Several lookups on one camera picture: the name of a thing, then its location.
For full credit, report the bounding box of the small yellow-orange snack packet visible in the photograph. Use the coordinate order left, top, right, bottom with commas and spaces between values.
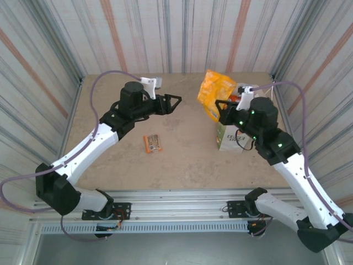
196, 68, 238, 124

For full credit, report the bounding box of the white paper bag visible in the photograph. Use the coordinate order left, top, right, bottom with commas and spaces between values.
216, 81, 276, 152

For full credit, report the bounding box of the left arm base connector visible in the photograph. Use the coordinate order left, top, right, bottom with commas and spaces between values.
94, 225, 122, 239

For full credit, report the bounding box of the right arm base connector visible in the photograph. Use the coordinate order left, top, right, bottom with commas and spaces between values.
247, 220, 267, 238

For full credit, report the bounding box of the small orange snack bar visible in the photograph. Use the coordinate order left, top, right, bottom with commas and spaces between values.
142, 134, 163, 154

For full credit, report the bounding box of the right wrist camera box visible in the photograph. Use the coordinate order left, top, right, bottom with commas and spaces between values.
237, 86, 256, 111

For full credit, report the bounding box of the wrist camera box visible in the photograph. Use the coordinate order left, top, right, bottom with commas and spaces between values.
237, 86, 256, 111
140, 76, 163, 99

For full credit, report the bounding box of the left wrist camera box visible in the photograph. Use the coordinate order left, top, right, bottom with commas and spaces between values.
140, 76, 163, 99

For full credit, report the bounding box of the thin black cable loop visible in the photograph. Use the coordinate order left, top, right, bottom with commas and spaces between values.
236, 135, 254, 152

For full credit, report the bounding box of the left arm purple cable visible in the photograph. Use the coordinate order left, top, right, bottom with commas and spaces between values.
1, 70, 143, 243

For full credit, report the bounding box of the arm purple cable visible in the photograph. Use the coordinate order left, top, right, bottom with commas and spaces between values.
1, 70, 143, 243
251, 81, 353, 244

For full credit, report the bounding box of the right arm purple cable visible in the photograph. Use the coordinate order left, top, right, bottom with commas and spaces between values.
251, 81, 353, 244

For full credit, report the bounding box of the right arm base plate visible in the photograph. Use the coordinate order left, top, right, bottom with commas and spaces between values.
226, 200, 277, 219

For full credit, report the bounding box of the aluminium rail frame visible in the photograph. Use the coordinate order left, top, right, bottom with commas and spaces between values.
29, 188, 330, 222

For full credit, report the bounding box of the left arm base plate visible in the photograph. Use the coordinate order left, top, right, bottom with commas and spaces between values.
82, 202, 132, 221

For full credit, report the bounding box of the slotted grey cable duct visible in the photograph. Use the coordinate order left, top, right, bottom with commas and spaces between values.
40, 222, 249, 235

